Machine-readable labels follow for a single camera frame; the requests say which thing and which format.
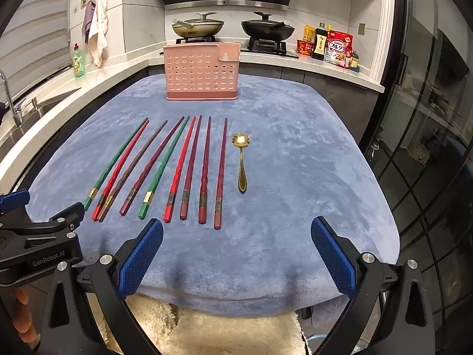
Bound red food packet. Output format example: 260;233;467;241
296;39;315;57

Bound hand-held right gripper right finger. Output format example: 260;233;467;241
311;215;439;355

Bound gold flower spoon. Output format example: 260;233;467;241
231;132;249;193

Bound red cereal bag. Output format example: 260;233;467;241
324;30;354;68

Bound green chopstick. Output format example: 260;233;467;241
84;117;149;211
138;116;190;220

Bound steel sink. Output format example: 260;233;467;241
22;88;81;121

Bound black gas stove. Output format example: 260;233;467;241
174;36;299;59

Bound maroon chopstick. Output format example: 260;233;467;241
179;114;203;220

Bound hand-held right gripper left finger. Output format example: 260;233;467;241
37;218;165;355

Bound white hanging towel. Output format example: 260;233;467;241
88;0;109;68

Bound black lidded wok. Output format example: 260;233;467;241
241;12;296;42

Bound green dish soap bottle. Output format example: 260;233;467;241
72;43;87;78

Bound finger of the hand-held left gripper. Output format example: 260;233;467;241
22;201;86;245
0;189;31;217

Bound purple hanging cloth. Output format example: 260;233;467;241
82;0;98;36

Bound dark soy sauce bottle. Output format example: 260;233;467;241
312;24;330;60

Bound person's left hand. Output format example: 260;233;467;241
13;288;38;344

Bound white fluffy cushion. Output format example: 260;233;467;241
87;294;308;355

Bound white window blinds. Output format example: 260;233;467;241
0;0;76;95

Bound glass door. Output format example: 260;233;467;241
364;0;473;344

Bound purple chopstick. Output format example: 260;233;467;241
120;116;184;216

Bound steel faucet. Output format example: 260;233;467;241
0;71;25;127

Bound blue plush blanket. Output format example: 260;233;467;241
27;74;402;301

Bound pink perforated utensil holder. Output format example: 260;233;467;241
163;42;242;101

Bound tan lidded frying pan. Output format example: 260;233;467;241
172;12;225;40

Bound brown chopstick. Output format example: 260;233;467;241
98;120;169;222

